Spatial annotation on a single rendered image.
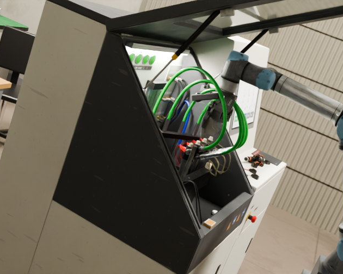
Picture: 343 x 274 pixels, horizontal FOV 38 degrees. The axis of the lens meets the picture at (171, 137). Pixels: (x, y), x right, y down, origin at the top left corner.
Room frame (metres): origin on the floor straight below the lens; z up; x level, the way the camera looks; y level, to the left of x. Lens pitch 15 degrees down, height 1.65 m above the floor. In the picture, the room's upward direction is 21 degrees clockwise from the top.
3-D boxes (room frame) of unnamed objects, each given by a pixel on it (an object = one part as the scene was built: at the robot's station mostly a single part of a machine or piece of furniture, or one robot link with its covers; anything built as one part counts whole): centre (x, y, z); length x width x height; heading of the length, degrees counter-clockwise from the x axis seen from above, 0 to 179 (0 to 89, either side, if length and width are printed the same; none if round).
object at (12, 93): (3.92, 1.38, 0.47); 0.59 x 0.59 x 0.93
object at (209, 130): (1.90, -0.13, 1.21); 0.06 x 0.03 x 0.09; 70
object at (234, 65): (1.92, -0.13, 1.48); 0.09 x 0.08 x 0.11; 67
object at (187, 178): (2.05, -0.13, 0.91); 0.34 x 0.10 x 0.15; 160
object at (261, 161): (2.58, -0.47, 1.01); 0.23 x 0.11 x 0.06; 160
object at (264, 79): (1.89, -0.23, 1.48); 0.11 x 0.11 x 0.08; 67
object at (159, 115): (2.25, 0.08, 1.20); 0.13 x 0.03 x 0.31; 160
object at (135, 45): (2.02, 0.16, 1.43); 0.54 x 0.03 x 0.02; 160
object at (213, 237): (1.85, -0.31, 0.87); 0.62 x 0.04 x 0.16; 160
